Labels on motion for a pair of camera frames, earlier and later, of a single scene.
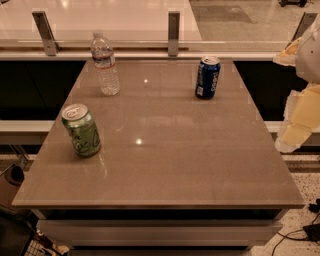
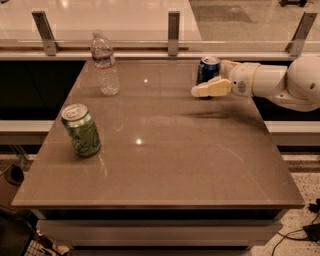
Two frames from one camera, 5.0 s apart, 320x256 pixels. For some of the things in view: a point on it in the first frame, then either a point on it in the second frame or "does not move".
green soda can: (82, 128) does not move
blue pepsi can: (208, 75) does not move
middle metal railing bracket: (173, 33) does not move
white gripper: (310, 58) → (244, 80)
